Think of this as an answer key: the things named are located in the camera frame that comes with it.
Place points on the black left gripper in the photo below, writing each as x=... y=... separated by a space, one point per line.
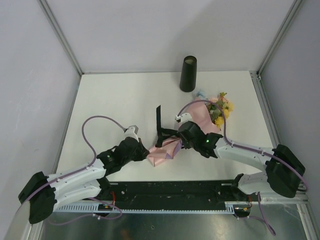
x=143 y=152

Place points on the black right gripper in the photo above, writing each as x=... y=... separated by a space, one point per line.
x=186 y=145

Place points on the black ribbon gold lettering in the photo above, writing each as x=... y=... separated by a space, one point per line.
x=163 y=133

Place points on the pink paper flower bouquet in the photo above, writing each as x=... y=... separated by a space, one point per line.
x=208 y=116

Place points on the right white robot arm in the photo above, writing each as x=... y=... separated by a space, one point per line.
x=280 y=170

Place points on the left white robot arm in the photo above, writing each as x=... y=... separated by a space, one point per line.
x=47 y=193

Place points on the black cylindrical vase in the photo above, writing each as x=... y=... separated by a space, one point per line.
x=188 y=74

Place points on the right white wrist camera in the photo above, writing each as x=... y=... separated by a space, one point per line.
x=184 y=117

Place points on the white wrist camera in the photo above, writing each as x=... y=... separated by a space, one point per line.
x=184 y=117
x=132 y=132

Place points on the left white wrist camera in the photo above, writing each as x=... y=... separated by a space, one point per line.
x=132 y=132

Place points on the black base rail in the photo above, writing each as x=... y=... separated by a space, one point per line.
x=174 y=194

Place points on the white slotted cable duct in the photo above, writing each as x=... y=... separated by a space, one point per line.
x=103 y=208

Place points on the aluminium frame post right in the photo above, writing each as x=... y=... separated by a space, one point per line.
x=284 y=27

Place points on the aluminium frame post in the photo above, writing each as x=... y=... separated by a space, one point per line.
x=284 y=27
x=52 y=20

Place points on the aluminium frame post left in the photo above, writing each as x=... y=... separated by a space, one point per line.
x=52 y=20

